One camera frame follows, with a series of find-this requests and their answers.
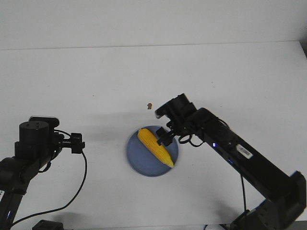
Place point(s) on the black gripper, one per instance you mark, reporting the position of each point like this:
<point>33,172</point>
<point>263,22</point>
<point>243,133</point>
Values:
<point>178,110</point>
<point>73,141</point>

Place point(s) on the yellow corn cob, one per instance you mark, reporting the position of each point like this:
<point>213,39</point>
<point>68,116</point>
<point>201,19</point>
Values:
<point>149,140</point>

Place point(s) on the blue round plate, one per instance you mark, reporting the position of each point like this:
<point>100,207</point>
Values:
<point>143,161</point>

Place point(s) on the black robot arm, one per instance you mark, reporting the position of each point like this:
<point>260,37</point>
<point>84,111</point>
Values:
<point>285,196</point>
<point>39,143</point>

